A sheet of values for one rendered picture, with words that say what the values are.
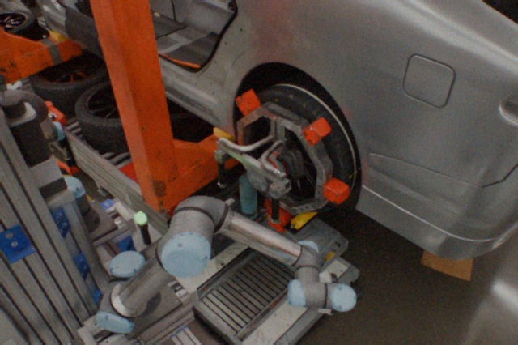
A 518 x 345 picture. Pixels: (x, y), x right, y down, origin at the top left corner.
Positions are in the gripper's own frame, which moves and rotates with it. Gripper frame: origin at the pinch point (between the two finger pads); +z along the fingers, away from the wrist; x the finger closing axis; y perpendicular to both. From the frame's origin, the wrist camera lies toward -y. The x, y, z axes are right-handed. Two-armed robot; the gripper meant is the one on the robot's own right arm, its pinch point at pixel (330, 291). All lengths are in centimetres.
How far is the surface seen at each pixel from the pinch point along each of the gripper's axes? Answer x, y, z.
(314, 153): -57, 3, 20
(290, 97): -82, 13, 21
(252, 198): -43, 29, 59
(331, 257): -15, -18, 96
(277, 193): -39.1, 18.8, 18.4
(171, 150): -64, 69, 48
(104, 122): -102, 129, 125
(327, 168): -51, -3, 23
